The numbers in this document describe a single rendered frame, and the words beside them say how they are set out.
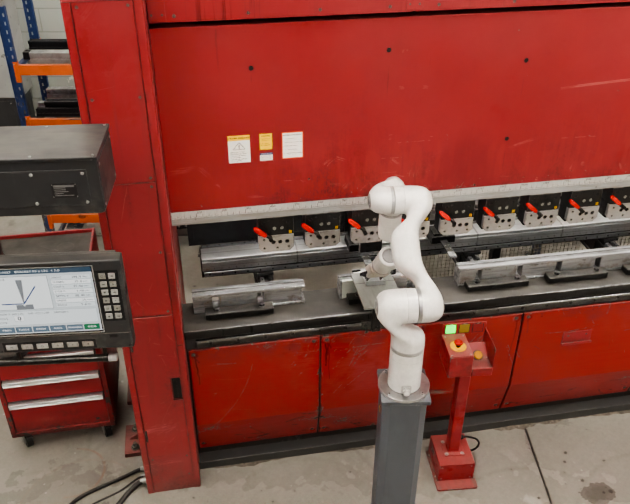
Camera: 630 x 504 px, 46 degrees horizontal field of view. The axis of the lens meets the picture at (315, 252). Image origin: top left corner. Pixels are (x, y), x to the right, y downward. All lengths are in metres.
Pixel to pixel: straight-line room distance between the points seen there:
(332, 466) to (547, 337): 1.23
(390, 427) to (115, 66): 1.59
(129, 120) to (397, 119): 1.05
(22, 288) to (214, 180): 0.88
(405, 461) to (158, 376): 1.09
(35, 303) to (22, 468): 1.64
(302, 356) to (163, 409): 0.66
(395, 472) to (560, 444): 1.34
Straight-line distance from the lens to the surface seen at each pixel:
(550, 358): 3.86
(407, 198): 2.60
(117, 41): 2.53
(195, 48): 2.75
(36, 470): 4.02
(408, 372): 2.65
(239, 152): 2.91
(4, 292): 2.55
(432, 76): 2.96
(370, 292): 3.20
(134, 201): 2.76
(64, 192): 2.32
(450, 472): 3.75
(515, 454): 3.99
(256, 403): 3.54
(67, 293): 2.50
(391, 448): 2.88
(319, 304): 3.33
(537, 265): 3.63
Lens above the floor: 2.88
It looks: 33 degrees down
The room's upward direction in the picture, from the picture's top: straight up
